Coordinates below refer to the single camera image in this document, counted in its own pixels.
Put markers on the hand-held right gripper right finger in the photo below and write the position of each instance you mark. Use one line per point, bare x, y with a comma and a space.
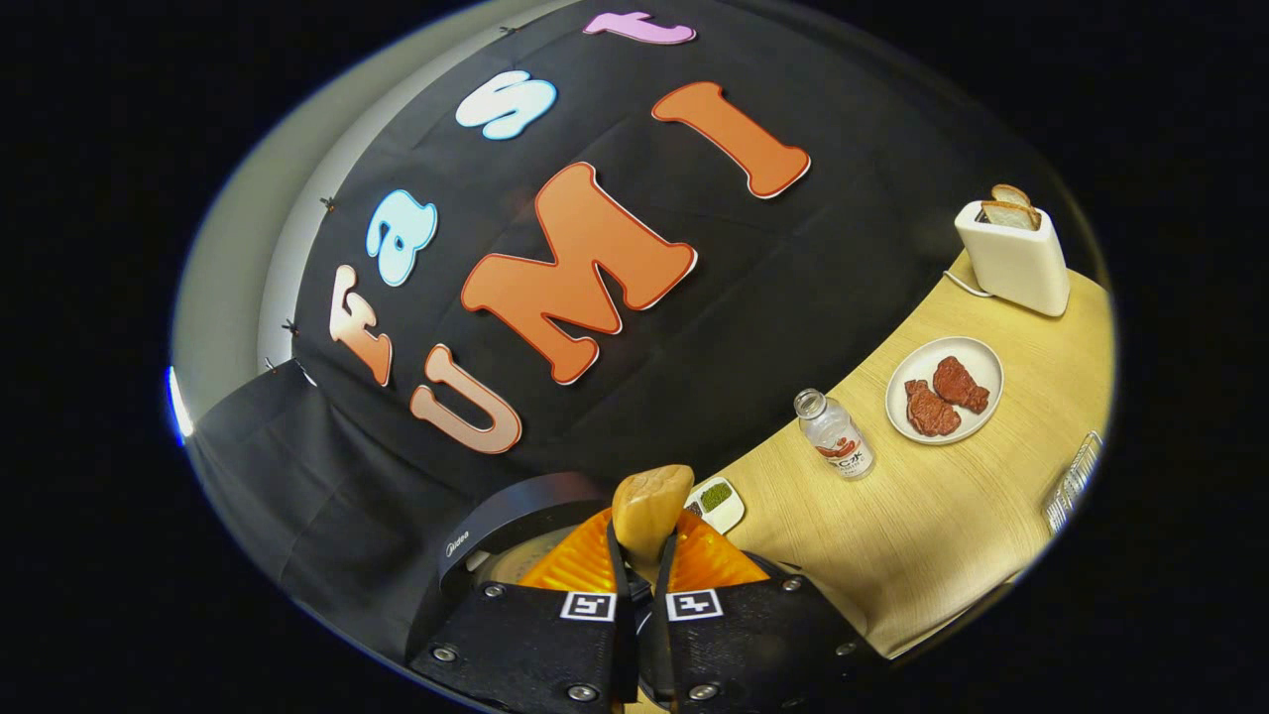
753, 640

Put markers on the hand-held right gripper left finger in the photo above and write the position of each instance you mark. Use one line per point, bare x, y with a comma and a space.
535, 645

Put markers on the black and gold rice cooker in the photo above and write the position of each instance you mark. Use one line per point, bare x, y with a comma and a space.
496, 521

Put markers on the wooden spoon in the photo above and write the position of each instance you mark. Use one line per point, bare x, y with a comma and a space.
649, 511

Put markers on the small white divided dish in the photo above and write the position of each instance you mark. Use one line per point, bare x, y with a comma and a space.
729, 516

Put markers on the clear plastic bottle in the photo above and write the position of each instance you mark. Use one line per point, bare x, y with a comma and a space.
838, 441

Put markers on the red meat piece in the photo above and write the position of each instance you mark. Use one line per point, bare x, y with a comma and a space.
960, 385
930, 409

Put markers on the white plate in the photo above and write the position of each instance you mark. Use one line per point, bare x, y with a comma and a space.
917, 365

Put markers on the black backdrop cloth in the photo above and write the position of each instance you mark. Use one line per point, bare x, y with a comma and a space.
843, 278

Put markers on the white toaster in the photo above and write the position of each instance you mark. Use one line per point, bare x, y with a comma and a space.
1021, 263

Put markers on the toasted bread slice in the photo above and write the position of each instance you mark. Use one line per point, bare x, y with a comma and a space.
1009, 216
1011, 194

